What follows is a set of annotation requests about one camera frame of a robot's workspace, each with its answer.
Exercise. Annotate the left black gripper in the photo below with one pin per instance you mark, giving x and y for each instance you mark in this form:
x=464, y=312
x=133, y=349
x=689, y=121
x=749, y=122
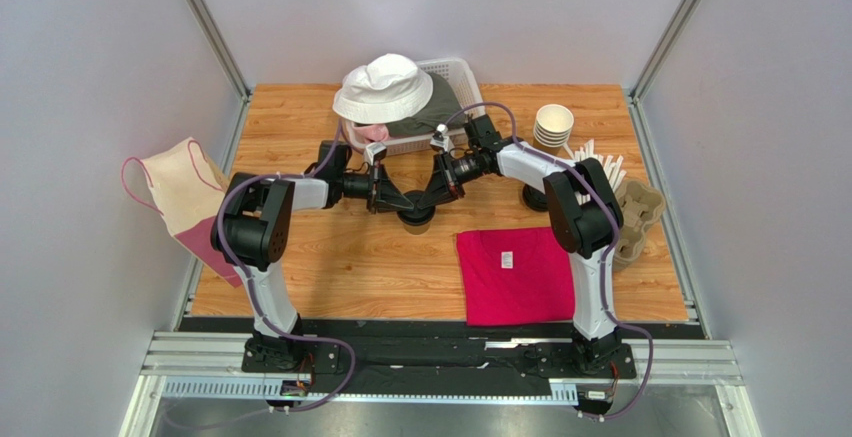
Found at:
x=385, y=197

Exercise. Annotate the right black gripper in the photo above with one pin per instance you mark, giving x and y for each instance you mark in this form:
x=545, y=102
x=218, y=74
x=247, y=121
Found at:
x=441, y=179

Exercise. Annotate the black coffee cup lid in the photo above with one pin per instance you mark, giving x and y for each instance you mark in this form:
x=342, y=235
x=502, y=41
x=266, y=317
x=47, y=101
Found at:
x=416, y=217

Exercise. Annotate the brown paper coffee cup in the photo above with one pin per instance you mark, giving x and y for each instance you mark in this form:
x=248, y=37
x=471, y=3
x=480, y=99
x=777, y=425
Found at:
x=416, y=229

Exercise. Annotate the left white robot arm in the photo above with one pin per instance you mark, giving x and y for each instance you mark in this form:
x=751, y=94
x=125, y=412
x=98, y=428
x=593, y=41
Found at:
x=252, y=229

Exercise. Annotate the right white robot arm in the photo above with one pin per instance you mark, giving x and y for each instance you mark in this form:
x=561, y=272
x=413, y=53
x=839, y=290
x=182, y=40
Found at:
x=583, y=211

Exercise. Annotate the pink cloth in basket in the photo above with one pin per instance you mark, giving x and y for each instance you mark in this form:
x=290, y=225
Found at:
x=372, y=133

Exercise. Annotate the olive green folded garment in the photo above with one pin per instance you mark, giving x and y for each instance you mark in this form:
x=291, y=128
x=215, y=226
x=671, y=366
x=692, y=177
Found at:
x=441, y=106

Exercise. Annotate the stack of black lids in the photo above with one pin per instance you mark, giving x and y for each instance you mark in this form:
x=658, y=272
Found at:
x=534, y=199

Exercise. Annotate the white bucket hat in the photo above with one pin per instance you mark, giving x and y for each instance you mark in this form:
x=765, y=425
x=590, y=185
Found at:
x=390, y=88

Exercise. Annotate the folded red t-shirt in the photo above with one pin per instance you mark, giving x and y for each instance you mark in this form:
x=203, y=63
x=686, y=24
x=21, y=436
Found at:
x=515, y=277

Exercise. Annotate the white plastic basket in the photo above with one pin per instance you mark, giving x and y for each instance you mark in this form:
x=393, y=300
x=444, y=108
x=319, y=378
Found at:
x=459, y=76

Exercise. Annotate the stack of paper cups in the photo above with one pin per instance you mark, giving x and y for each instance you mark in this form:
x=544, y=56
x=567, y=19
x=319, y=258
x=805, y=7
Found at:
x=552, y=129

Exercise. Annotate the bundle of white straws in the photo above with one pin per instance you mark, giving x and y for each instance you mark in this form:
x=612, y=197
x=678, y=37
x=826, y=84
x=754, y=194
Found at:
x=612, y=166

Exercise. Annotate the cardboard cup carrier tray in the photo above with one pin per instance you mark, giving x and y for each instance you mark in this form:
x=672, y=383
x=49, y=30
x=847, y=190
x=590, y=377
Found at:
x=642, y=206

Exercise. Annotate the pink and cream paper bag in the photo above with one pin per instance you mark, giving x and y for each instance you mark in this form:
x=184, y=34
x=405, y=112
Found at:
x=187, y=189

